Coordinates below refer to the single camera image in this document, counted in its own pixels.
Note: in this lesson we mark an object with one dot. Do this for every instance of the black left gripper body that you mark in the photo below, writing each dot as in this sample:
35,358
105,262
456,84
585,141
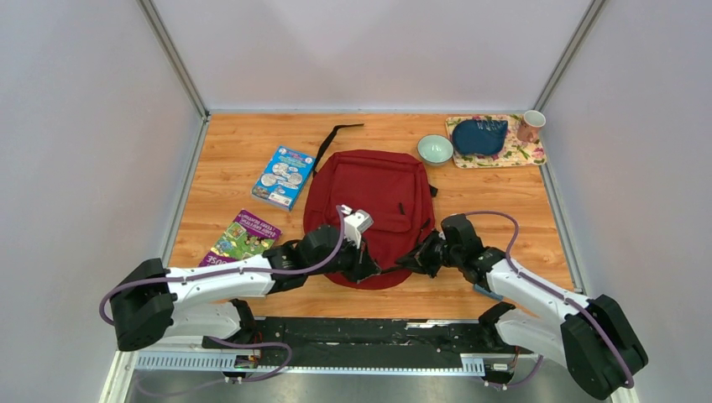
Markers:
343,264

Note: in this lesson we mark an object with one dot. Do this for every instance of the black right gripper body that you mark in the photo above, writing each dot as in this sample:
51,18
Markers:
449,257

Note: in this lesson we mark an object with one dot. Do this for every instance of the purple children's book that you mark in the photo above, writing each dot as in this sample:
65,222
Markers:
246,236

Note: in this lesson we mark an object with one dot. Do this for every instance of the red student backpack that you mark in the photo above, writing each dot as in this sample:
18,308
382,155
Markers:
392,188

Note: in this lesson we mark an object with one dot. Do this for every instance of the floral rectangular tray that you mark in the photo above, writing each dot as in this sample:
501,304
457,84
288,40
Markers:
514,153

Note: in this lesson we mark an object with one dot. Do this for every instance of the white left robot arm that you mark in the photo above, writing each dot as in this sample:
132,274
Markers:
154,303

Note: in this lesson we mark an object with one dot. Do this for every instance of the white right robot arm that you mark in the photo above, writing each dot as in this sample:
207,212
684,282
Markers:
590,337

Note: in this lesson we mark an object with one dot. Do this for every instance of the teal blue wallet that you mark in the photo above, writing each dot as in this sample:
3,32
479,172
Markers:
482,291

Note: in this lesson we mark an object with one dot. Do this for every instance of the blue puzzle box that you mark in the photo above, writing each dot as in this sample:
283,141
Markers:
283,178

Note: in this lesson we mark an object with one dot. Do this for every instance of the pale blue ceramic bowl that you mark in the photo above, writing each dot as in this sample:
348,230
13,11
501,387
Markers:
435,149

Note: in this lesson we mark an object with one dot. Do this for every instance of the dark blue pencil pouch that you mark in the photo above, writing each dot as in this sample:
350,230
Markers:
480,136

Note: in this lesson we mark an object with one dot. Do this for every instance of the pink mug white inside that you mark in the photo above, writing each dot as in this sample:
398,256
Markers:
532,121

